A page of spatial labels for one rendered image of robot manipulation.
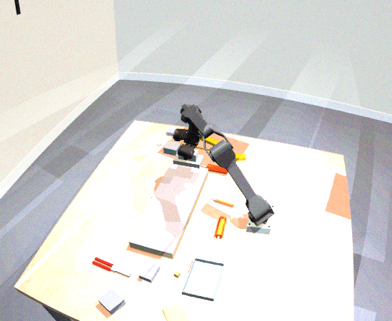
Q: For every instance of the yellow rectangular bar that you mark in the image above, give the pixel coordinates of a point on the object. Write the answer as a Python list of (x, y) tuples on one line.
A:
[(240, 157), (211, 141)]

